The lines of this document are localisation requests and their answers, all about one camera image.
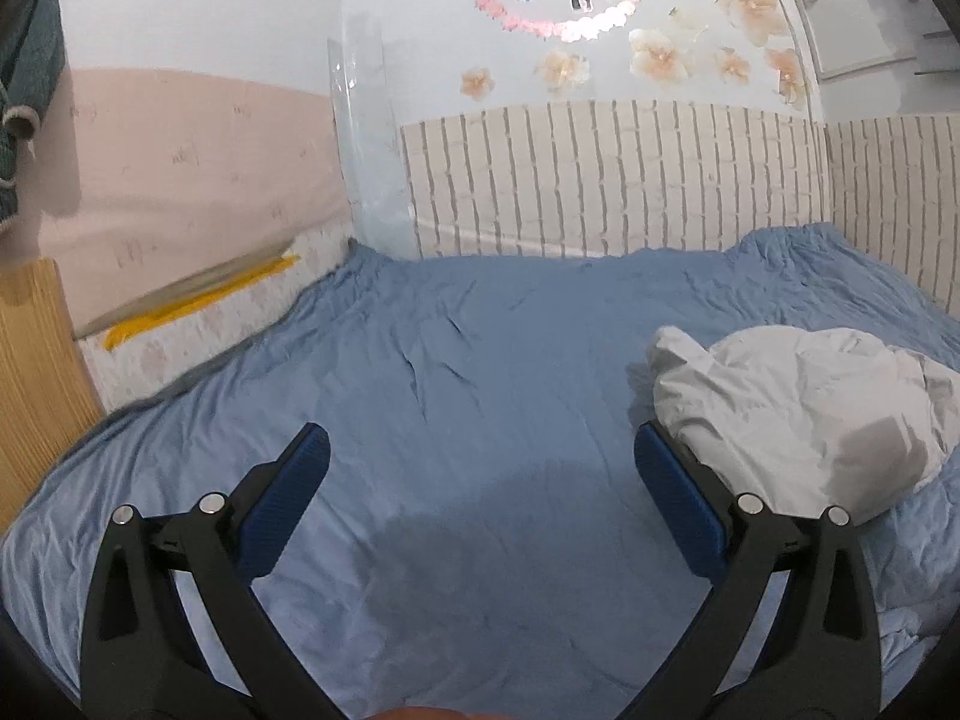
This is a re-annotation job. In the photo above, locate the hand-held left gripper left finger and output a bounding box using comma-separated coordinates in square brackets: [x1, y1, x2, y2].
[79, 422, 350, 720]

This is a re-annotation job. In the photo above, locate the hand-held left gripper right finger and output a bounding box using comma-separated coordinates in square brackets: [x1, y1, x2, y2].
[615, 420, 884, 720]

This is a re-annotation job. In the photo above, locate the light grey puffer jacket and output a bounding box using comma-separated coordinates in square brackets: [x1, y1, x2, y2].
[646, 325, 960, 527]

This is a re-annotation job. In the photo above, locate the floral mattress side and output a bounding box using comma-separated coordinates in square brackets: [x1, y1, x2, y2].
[79, 229, 353, 413]

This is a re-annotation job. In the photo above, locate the blue bed sheet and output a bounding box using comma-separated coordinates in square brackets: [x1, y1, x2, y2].
[0, 221, 960, 720]

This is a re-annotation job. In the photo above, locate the yellow tape strip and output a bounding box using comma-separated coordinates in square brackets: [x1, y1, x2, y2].
[103, 255, 301, 352]

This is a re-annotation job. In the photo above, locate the hanging green garment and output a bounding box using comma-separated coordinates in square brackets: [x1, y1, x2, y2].
[0, 0, 67, 230]

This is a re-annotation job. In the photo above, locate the white brick pattern wall panel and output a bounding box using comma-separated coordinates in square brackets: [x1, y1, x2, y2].
[397, 97, 960, 308]

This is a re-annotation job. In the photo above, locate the clear plastic wall sheet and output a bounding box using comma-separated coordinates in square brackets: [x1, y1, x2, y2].
[326, 19, 417, 260]

